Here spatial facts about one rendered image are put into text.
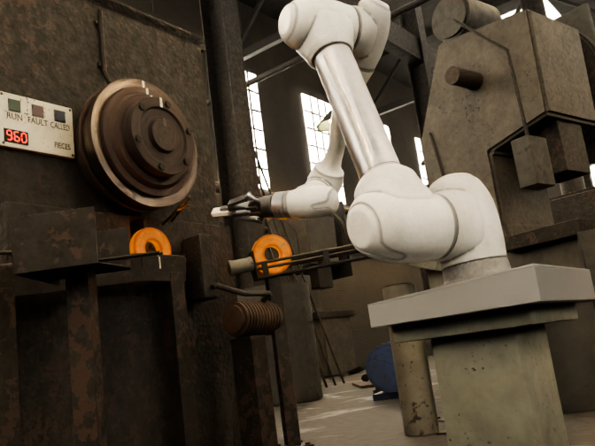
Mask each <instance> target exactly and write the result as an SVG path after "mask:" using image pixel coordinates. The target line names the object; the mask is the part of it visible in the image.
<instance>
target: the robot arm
mask: <svg viewBox="0 0 595 446"><path fill-rule="evenodd" d="M278 28H279V34H280V36H281V38H282V40H283V41H284V42H285V43H286V44H287V45H288V46H289V47H291V48H292V49H295V50H296V52H297V53H298V54H299V55H300V56H301V57H302V58H303V59H304V60H305V61H306V62H307V64H308V65H309V66H310V67H311V68H313V69H315V70H317V72H318V75H319V76H320V79H321V83H322V85H323V87H324V89H325V92H326V95H327V97H328V100H329V103H330V105H331V108H332V113H331V121H330V132H329V143H328V149H327V152H326V155H325V157H324V159H322V161H320V162H317V163H315V165H314V167H313V169H312V171H311V173H310V174H309V176H308V178H307V182H306V183H305V184H304V185H302V186H299V187H297V188H296V189H294V190H288V191H282V192H275V193H274V194H273V195H269V196H262V197H257V196H255V197H254V196H252V195H251V192H250V191H249V192H248V193H247V194H246V195H243V196H239V197H237V198H234V199H231V200H229V202H228V205H223V206H221V207H219V208H213V210H212V213H211V214H212V216H213V217H217V216H223V217H229V216H230V218H231V219H232V218H233V217H234V218H235V220H238V221H248V222H256V223H259V224H262V223H263V221H264V218H267V219H269V218H277V219H292V218H296V219H317V218H322V217H325V216H328V215H330V214H332V213H334V212H336V211H337V209H338V207H339V195H338V193H339V191H340V190H341V187H342V186H343V177H344V171H343V170H342V168H341V163H342V159H343V155H344V148H345V144H346V146H347V149H348V151H349V153H350V155H351V158H352V162H353V164H354V166H355V169H356V171H357V174H358V176H359V183H358V185H357V187H356V189H355V192H354V199H355V200H354V201H353V203H352V205H351V207H350V209H349V211H348V214H347V222H346V223H347V232H348V235H349V237H350V240H351V242H352V244H353V246H354V247H355V248H356V250H358V251H359V252H361V253H362V254H364V255H366V256H368V257H370V258H373V259H376V260H380V261H383V262H389V263H417V262H425V261H430V260H435V261H437V262H440V265H441V268H442V271H443V278H444V284H443V285H441V286H444V285H448V284H452V283H455V282H460V281H466V280H470V279H474V278H477V277H481V276H484V275H488V274H492V273H498V272H502V271H505V270H509V269H511V266H510V264H509V261H508V258H507V254H506V244H505V239H504V235H503V231H502V227H501V224H500V220H499V216H498V212H497V209H496V206H495V204H494V201H493V199H492V197H491V194H490V192H489V191H488V189H487V188H486V187H485V186H484V185H483V183H482V182H481V181H480V180H479V179H478V178H476V177H475V176H473V175H471V174H469V173H452V174H448V175H445V176H443V177H441V178H439V179H438V180H436V181H435V182H433V183H432V184H431V185H430V187H429V188H428V187H427V186H426V185H425V184H424V183H423V182H422V181H421V179H420V178H419V177H418V176H417V174H416V173H415V171H414V170H412V169H411V168H409V167H406V166H404V165H401V164H400V163H399V161H398V158H397V155H396V153H395V151H394V149H393V147H392V145H391V142H390V139H389V136H388V135H387V133H386V130H385V128H384V126H383V123H382V121H381V118H380V116H379V114H378V111H377V110H376V108H375V104H374V102H373V99H372V97H371V96H370V93H369V91H368V89H367V85H366V84H367V82H368V80H369V78H370V77H371V75H372V74H373V72H374V70H375V68H376V66H377V63H378V62H379V60H380V58H381V56H382V53H383V50H384V47H385V44H386V42H387V39H388V35H389V31H390V7H389V6H388V5H387V4H386V3H384V2H382V1H380V0H361V1H359V4H358V6H356V5H348V4H344V3H341V2H338V1H335V0H295V1H292V2H290V4H287V5H286V6H285V7H284V8H283V9H282V12H281V15H280V18H279V23H278ZM250 200H251V201H250ZM246 201H248V202H247V203H245V202H246ZM239 217H240V218H239ZM441 286H439V287H441Z"/></svg>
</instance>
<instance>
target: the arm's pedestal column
mask: <svg viewBox="0 0 595 446"><path fill-rule="evenodd" d="M431 345H432V350H433V356H434V361H435V367H436V372H437V382H438V387H439V393H440V398H441V404H442V409H443V414H444V424H445V430H446V435H447V440H448V445H449V446H595V444H589V445H569V443H568V435H567V430H566V426H565V421H564V417H563V412H562V408H561V403H560V396H559V391H558V387H557V382H556V378H555V373H554V369H553V361H552V356H551V352H550V348H549V343H548V339H547V334H546V330H545V325H543V324H541V325H533V326H526V327H511V328H504V329H498V330H491V331H484V332H478V333H472V334H459V335H453V336H446V337H439V338H433V339H431Z"/></svg>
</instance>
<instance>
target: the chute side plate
mask: <svg viewBox="0 0 595 446"><path fill-rule="evenodd" d="M130 262H131V270H127V271H120V272H114V273H102V274H96V277H97V287H100V286H107V285H114V284H121V283H129V282H136V281H171V280H170V272H174V273H183V281H187V278H186V268H185V258H174V257H160V264H161V268H159V260H158V256H149V257H141V258H130ZM59 282H60V286H57V285H53V284H49V283H46V282H42V281H36V280H32V279H29V278H25V277H21V276H18V275H15V274H12V266H5V267H0V288H15V296H29V295H36V294H43V293H50V292H58V291H65V290H66V279H63V280H59Z"/></svg>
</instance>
